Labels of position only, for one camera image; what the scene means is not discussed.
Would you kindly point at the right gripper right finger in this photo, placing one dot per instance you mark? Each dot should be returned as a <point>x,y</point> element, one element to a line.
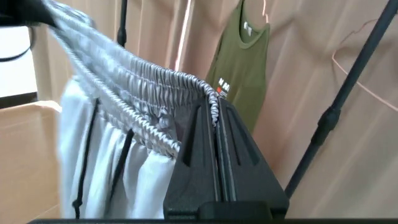
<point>252,186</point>

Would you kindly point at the pale grey shorts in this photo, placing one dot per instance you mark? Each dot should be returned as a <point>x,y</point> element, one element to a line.
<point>102,161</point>

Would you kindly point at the pink clothes hanger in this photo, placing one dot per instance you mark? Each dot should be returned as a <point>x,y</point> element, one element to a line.
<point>264,9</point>
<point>373,93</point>

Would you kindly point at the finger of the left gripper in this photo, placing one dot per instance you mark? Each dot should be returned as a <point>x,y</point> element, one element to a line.
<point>21,12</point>

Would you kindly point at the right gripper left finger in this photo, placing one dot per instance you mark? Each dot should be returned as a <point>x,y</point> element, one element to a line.
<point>192,183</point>

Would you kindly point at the black clothes rack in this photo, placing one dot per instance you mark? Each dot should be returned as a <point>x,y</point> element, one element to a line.
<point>329,118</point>

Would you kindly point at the beige curtain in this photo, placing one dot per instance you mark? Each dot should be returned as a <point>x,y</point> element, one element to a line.
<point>311,62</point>

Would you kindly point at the green long-sleeved shirt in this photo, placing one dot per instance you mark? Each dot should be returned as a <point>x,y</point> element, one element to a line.
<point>242,68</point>

